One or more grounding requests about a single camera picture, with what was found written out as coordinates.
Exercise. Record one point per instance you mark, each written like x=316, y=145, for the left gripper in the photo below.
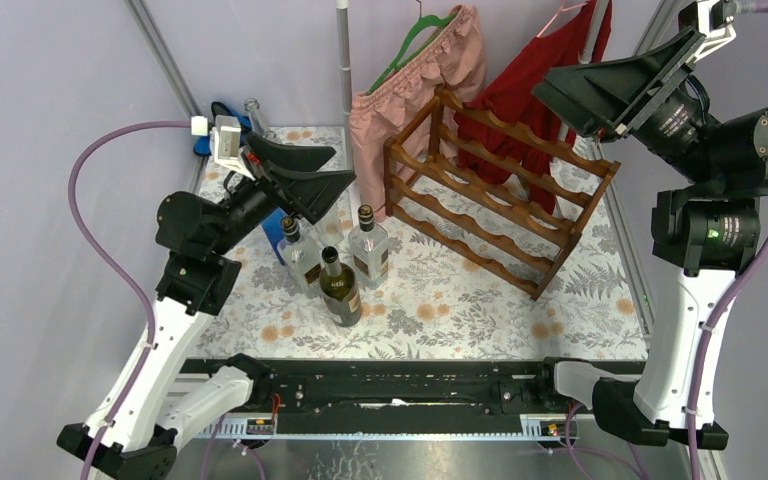
x=312, y=194

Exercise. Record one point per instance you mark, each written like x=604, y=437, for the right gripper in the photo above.
x=603, y=94

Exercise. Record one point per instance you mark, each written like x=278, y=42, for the clear square liquor bottle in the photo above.
x=369, y=248

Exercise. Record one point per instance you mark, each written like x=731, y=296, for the dark green wine bottle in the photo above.
x=340, y=289

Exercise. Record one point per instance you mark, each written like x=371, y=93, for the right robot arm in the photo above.
x=708, y=232

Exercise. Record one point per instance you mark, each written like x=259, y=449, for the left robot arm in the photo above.
x=135, y=433

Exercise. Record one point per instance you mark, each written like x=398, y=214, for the blue glass bottle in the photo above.
x=273, y=229

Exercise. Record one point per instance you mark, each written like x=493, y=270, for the clear liquor bottle gold label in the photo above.
x=300, y=255

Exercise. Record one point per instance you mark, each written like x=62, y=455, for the clear glass bottle tall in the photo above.
x=259, y=125

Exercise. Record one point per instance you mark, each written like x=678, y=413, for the wooden wine rack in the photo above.
x=415, y=153

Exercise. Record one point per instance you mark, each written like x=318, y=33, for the white pole base foot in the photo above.
x=356, y=202

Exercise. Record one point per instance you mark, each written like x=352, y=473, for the pink clothes hanger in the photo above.
x=565, y=7

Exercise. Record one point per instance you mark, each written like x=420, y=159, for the red garment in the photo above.
x=509, y=97

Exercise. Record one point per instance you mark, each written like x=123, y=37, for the pink skirt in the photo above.
x=456, y=58

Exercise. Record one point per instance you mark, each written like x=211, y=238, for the green clothes hanger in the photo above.
x=421, y=34

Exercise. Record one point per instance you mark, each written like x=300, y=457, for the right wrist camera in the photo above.
x=713, y=19

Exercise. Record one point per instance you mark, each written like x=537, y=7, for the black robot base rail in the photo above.
x=331, y=398

